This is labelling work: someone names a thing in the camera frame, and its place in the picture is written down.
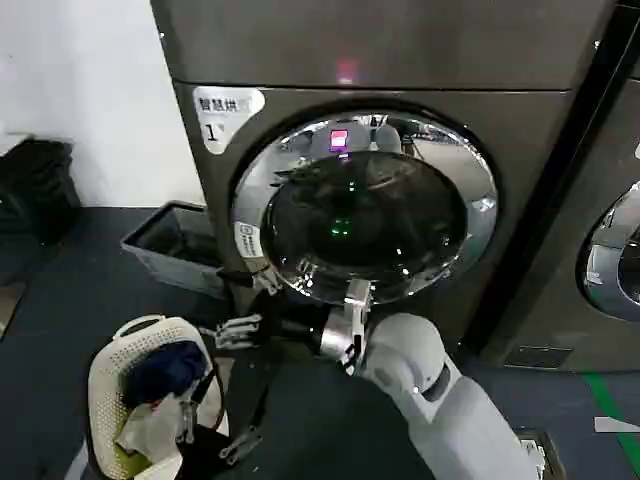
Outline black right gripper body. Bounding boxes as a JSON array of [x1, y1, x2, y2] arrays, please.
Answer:
[[259, 293, 329, 353]]

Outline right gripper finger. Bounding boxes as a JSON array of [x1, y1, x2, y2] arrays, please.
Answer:
[[215, 264, 283, 304], [197, 313, 267, 350]]

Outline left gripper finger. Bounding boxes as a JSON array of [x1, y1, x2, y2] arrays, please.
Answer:
[[175, 367, 220, 445], [218, 369, 275, 470]]

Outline white garment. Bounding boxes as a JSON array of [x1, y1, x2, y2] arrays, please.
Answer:
[[113, 393, 187, 452]]

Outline small white door sticker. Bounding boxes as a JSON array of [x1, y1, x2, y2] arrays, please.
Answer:
[[233, 219, 267, 262]]

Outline dark blue garment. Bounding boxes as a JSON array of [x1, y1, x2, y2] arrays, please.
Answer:
[[126, 341, 212, 407]]

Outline yellow-green garment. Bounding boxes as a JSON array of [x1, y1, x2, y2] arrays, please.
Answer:
[[111, 435, 177, 470]]

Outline black robot torso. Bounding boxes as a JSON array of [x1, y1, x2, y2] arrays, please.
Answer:
[[219, 349, 422, 480]]

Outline white perforated laundry basket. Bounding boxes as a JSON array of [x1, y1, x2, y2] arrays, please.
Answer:
[[87, 314, 231, 480]]

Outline grey plastic bin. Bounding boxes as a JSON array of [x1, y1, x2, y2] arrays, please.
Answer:
[[119, 199, 227, 301]]

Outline round glass dryer door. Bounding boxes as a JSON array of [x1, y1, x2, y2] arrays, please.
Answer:
[[232, 112, 499, 307], [574, 180, 640, 307]]

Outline white number label sticker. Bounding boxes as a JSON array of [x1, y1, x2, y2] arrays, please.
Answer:
[[193, 86, 267, 154]]

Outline black stacked bags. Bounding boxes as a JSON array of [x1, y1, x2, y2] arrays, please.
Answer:
[[0, 138, 84, 247]]

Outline grey dryer with number label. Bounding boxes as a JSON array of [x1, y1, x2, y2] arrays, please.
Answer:
[[149, 0, 621, 354]]

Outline grey dryer without label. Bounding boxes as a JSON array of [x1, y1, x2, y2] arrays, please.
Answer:
[[479, 0, 640, 374]]

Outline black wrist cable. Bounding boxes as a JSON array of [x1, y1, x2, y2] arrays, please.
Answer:
[[212, 357, 230, 437]]

